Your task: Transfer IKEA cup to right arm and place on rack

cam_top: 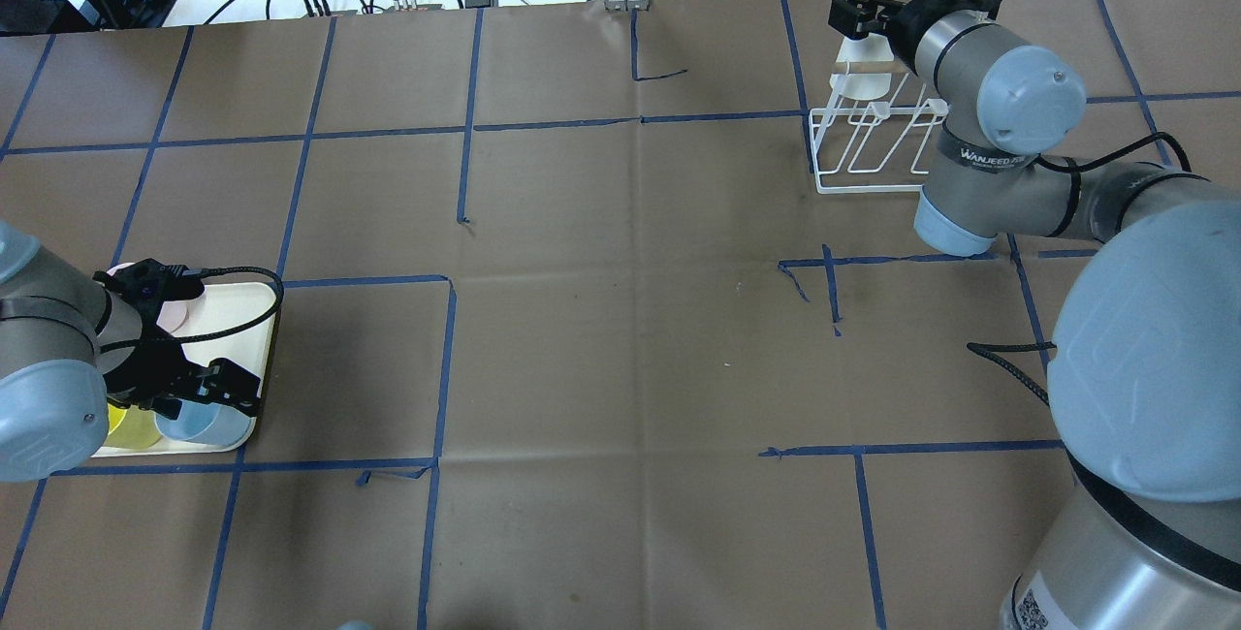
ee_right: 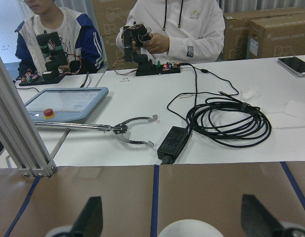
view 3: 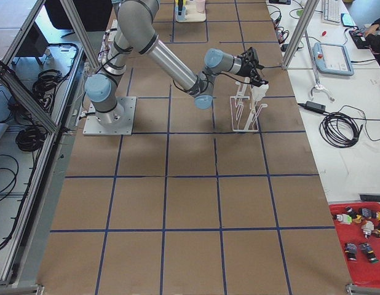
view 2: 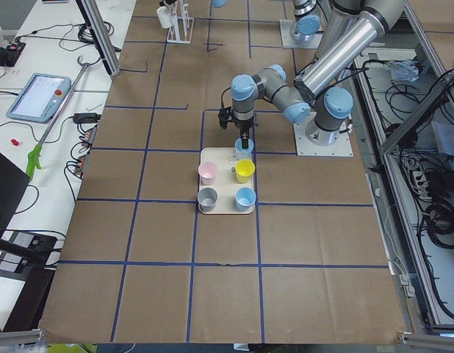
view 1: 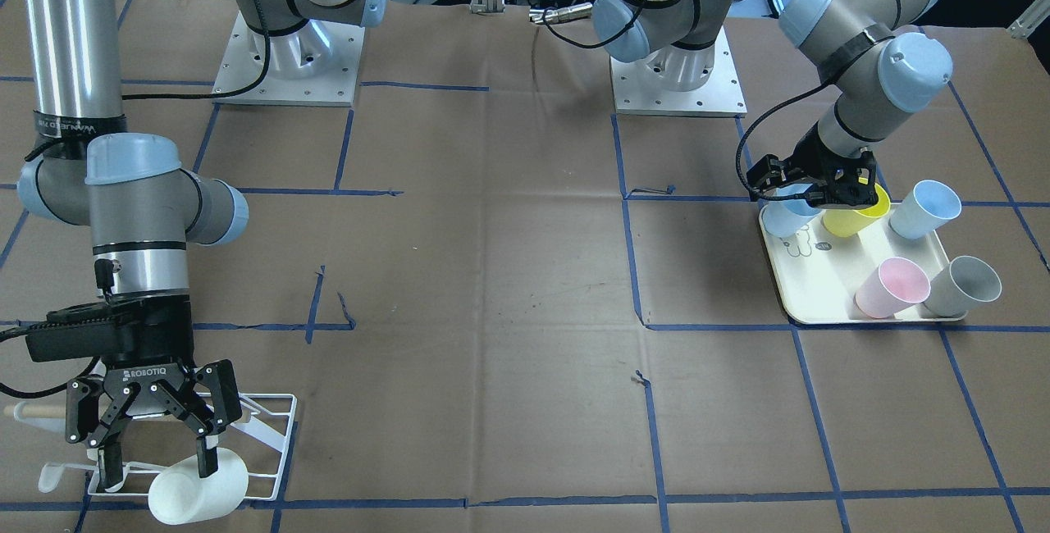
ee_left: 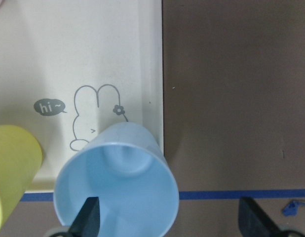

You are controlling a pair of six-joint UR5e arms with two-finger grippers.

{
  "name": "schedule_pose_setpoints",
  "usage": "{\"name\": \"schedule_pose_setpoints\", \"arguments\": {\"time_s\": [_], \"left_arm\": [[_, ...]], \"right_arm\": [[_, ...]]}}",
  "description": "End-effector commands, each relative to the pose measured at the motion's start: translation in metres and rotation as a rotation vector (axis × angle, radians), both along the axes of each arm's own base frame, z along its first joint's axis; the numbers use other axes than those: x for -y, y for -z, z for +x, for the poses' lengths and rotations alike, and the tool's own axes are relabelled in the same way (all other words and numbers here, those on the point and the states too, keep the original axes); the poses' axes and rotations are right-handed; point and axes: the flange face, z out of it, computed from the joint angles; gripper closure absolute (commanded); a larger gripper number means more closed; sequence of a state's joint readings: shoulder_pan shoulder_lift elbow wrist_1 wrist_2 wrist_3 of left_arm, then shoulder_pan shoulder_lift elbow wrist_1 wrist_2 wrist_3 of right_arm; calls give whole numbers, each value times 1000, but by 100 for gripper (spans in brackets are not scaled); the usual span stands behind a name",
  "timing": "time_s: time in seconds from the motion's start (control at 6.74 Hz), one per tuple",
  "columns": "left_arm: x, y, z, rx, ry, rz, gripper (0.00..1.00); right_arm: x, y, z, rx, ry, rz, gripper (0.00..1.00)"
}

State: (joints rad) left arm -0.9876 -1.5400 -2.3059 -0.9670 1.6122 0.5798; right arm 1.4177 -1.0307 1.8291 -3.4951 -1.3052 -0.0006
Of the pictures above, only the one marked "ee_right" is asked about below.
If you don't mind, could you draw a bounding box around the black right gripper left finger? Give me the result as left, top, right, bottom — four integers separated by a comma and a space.
69, 196, 103, 237

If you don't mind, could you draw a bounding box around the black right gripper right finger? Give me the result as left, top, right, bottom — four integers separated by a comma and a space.
241, 194, 288, 237

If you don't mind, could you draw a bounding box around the pale green plastic cup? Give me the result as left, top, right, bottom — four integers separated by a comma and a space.
158, 219, 223, 237

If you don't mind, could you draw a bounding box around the operator hand on controller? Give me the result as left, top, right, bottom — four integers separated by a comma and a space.
144, 33, 170, 54

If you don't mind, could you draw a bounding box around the black power adapter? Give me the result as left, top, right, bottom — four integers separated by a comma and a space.
157, 126, 190, 164

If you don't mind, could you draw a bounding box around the teach pendant tablet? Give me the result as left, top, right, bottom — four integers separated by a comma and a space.
25, 87, 109, 123

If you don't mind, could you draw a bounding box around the silver tablet device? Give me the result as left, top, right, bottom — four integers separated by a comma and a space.
278, 56, 305, 77

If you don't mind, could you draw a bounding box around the person in blue jacket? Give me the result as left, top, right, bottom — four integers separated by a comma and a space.
15, 0, 104, 76

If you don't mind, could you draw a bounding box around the cardboard box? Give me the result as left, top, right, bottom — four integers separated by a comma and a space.
223, 7, 305, 60

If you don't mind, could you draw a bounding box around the person in white hoodie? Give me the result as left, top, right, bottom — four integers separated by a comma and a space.
126, 0, 225, 64

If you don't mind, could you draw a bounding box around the green handled reacher grabber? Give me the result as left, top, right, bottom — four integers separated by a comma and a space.
34, 115, 158, 148

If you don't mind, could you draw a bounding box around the aluminium frame post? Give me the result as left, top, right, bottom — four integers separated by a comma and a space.
0, 57, 56, 177

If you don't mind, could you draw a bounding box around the coiled black cable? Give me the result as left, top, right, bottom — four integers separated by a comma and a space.
166, 63, 272, 149

